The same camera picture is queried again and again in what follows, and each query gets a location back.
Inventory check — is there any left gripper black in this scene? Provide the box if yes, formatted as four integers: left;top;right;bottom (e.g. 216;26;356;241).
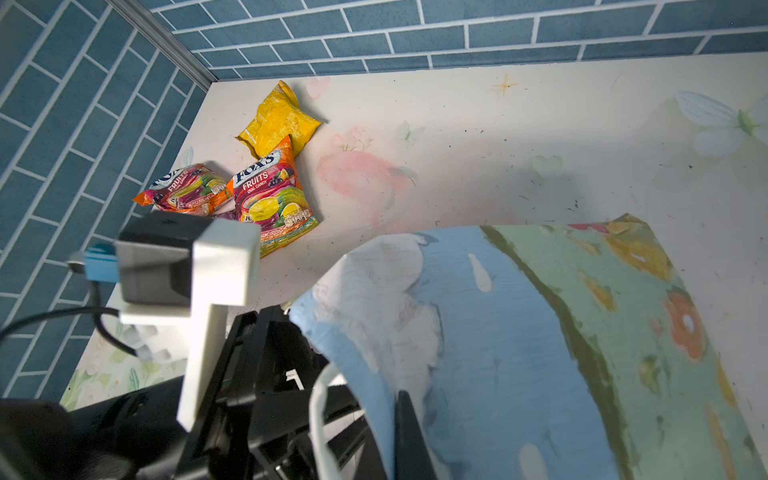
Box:
61;306;328;479

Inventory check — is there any pink colourful candy packet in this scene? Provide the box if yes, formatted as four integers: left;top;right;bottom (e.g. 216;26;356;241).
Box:
227;136;319;257

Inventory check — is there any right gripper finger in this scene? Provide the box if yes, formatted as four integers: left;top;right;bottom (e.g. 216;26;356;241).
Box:
395;390;437;480

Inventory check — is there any yellow snack packet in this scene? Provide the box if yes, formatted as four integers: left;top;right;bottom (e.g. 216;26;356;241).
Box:
236;80;322;158

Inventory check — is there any floral paper gift bag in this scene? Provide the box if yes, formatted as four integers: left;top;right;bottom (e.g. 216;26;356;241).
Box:
289;215;766;479

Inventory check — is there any orange snack packet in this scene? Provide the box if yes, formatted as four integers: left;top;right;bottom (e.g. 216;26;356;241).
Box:
133;163;232;216

